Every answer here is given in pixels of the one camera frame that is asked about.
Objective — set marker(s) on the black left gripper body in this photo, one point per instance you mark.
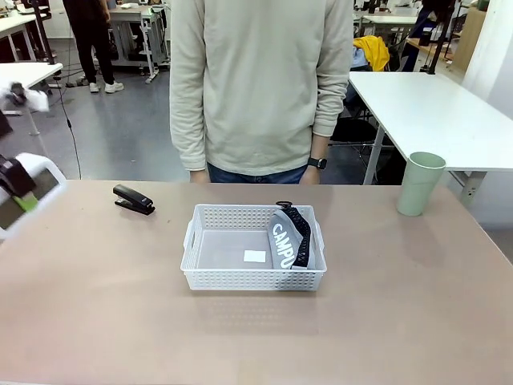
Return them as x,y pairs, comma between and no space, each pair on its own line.
14,174

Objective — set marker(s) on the white rectangular box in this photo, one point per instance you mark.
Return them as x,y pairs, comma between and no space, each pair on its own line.
42,161

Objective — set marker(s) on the black stapler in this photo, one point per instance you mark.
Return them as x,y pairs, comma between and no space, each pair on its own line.
132,198

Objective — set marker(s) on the person's right forearm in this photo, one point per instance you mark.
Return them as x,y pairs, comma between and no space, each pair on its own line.
188,132

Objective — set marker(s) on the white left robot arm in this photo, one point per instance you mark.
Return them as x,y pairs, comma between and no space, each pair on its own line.
38,100

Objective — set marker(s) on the person's left forearm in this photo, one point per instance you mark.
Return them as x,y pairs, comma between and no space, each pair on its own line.
326,116

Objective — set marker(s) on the white perforated plastic basket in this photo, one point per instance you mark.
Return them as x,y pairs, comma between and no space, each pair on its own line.
224,276

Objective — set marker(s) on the person's right hand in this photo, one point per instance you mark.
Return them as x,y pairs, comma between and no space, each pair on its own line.
198,176

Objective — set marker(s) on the person's left hand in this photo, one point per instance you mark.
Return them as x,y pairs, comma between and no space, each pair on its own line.
309,176

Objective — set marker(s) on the white table with slanted legs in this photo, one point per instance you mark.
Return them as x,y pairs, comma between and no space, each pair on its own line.
24,72

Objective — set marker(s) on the black stand pole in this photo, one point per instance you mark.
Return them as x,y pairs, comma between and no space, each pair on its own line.
439,44
44,36

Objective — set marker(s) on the bystander in black clothes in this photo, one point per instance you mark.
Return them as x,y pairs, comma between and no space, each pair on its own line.
94,40

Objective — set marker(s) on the grey-legged workbench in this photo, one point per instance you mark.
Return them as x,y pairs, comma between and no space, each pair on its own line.
136,24

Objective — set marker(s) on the white label sticker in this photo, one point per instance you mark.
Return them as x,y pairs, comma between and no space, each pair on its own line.
255,256

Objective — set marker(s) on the grey pouch with CAMPUS print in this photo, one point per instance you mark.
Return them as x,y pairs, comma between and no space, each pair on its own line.
280,240

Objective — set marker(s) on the person in beige sweater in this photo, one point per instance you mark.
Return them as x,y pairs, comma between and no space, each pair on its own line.
256,80

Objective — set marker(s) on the black smartwatch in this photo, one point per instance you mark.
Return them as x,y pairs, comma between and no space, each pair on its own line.
317,163

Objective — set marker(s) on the black chair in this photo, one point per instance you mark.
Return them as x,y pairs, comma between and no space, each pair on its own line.
356,130

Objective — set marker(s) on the yellow jacket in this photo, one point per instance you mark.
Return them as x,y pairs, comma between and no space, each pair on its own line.
374,50

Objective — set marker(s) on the pale green plastic cup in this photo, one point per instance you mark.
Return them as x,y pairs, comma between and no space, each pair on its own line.
418,188

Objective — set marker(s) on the large white side table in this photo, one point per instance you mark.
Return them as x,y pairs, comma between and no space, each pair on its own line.
421,112

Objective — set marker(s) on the bystander in blue clothes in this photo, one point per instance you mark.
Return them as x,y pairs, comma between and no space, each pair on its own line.
417,36

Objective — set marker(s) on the wooden cabinet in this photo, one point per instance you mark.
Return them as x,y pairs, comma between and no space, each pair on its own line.
471,38

